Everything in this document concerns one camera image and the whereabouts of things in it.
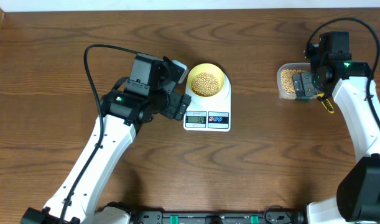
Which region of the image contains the clear plastic container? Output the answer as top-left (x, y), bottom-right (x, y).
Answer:
top-left (277, 63), bottom-right (318, 100)

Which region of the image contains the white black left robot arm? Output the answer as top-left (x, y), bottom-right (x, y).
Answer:
top-left (21, 54), bottom-right (191, 223)

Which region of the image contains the yellow measuring scoop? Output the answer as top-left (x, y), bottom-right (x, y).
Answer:
top-left (317, 93), bottom-right (334, 114)

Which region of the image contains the white digital kitchen scale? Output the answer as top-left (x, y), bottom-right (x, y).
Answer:
top-left (183, 73), bottom-right (231, 132)

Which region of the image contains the green tape label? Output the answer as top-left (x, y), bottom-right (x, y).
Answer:
top-left (295, 98), bottom-right (310, 103)

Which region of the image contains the yellow bowl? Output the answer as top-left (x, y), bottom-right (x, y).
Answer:
top-left (187, 63), bottom-right (225, 96)

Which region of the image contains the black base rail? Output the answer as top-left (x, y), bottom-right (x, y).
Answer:
top-left (127, 210), bottom-right (373, 224)

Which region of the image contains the soybeans pile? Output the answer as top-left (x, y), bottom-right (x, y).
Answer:
top-left (280, 69), bottom-right (305, 93)

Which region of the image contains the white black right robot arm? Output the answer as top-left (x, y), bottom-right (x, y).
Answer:
top-left (292, 32), bottom-right (380, 223)

